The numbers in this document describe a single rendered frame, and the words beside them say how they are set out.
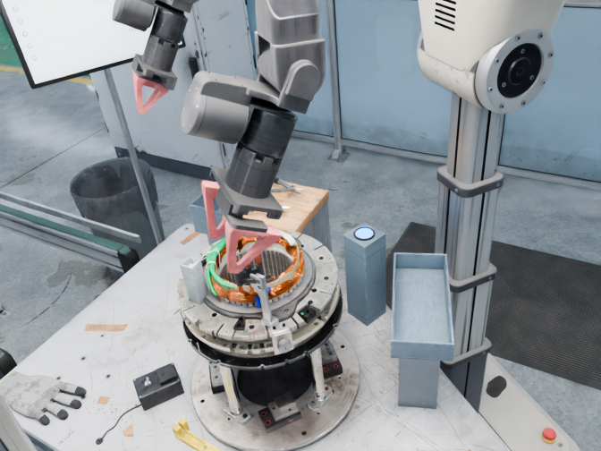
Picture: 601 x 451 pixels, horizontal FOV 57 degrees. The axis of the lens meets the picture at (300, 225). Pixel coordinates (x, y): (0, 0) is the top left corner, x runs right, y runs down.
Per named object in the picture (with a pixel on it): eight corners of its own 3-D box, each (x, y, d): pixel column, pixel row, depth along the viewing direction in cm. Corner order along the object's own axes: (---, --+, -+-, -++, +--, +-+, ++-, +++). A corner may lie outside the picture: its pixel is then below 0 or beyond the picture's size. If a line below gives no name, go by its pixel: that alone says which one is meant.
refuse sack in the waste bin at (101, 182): (75, 248, 276) (50, 189, 256) (130, 208, 302) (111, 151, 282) (131, 268, 259) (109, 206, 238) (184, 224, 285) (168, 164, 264)
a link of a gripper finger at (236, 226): (212, 281, 65) (237, 213, 62) (197, 249, 71) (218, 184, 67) (263, 285, 69) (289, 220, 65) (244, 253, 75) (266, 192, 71)
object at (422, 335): (444, 440, 111) (454, 344, 95) (390, 436, 113) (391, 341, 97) (439, 347, 131) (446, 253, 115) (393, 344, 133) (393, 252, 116)
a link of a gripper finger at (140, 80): (125, 113, 106) (139, 66, 102) (120, 100, 111) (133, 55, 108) (159, 122, 109) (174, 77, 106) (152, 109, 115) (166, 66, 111)
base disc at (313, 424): (156, 409, 123) (155, 406, 122) (251, 298, 149) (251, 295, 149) (308, 484, 105) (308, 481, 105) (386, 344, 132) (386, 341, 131)
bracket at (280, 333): (272, 347, 100) (268, 327, 97) (291, 342, 101) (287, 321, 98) (275, 355, 99) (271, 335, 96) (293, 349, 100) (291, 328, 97)
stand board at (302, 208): (223, 224, 135) (221, 216, 134) (262, 184, 149) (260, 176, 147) (294, 241, 127) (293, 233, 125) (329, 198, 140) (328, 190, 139)
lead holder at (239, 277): (235, 285, 93) (232, 270, 91) (249, 271, 96) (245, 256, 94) (253, 292, 92) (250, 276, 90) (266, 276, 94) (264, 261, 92)
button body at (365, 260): (367, 327, 139) (364, 247, 124) (347, 312, 143) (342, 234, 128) (385, 312, 142) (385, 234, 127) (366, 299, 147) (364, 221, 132)
